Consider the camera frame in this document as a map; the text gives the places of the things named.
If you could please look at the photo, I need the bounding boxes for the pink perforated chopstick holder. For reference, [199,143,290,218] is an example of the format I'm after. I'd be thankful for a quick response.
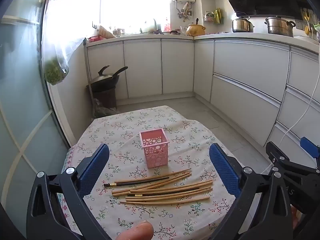
[139,128,170,169]

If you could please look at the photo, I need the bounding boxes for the brown stand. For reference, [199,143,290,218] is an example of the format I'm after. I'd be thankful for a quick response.
[92,87,118,109]

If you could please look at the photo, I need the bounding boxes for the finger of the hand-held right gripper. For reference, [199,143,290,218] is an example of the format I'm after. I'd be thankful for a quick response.
[300,137,320,168]
[266,141,320,178]

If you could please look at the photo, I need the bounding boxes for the white kitchen countertop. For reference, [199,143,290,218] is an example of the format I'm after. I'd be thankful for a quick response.
[86,32,320,53]

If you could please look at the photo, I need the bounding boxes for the person's left hand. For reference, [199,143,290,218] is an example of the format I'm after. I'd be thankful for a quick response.
[117,220,155,240]

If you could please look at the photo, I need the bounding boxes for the chrome sink faucet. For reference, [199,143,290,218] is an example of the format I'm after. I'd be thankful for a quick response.
[152,18,162,34]

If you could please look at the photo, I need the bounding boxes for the bright kitchen window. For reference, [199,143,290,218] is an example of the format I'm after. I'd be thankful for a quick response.
[99,0,173,34]

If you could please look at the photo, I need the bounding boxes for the hanging plastic bag of vegetables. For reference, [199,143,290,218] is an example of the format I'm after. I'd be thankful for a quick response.
[41,0,85,86]

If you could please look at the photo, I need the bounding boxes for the black wok with lid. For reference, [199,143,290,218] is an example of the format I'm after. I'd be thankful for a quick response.
[88,65,129,93]

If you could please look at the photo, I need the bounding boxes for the person's right hand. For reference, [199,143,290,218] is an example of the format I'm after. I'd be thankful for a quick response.
[291,204,305,232]

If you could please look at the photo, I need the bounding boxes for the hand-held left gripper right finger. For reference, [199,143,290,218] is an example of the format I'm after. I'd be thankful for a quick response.
[209,143,293,240]

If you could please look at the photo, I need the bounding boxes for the bag of leafy greens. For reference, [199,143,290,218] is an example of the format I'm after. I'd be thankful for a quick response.
[92,98,118,120]

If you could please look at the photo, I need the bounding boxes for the frosted glass sliding door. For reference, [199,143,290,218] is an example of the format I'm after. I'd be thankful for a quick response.
[0,0,77,240]

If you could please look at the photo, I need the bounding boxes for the steel steamer pot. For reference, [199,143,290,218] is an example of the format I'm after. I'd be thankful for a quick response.
[264,16,297,38]

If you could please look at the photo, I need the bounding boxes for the floral tablecloth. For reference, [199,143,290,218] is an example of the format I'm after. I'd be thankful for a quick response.
[62,105,240,240]

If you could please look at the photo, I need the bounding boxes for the steel pot with lid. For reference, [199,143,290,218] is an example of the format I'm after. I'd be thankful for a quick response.
[232,17,255,33]

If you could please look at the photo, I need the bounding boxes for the yellow clay pot with lid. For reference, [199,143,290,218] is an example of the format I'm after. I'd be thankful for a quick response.
[186,18,207,37]

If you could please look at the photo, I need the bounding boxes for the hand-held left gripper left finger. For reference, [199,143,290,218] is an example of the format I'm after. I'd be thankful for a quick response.
[26,144,113,240]

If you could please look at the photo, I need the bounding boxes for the white kitchen base cabinets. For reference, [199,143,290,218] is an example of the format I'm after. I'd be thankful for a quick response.
[86,36,320,155]

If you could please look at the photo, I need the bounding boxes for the white power cable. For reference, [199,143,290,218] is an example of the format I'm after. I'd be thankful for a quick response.
[279,74,320,143]

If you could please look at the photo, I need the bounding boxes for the wall rack with packets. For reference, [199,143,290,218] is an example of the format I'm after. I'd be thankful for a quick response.
[203,8,225,25]

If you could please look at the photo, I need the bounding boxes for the wicker basket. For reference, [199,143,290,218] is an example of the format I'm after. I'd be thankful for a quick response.
[98,25,117,39]

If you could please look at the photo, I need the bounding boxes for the bunch of wooden chopsticks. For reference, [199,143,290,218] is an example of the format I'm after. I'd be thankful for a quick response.
[111,168,213,205]

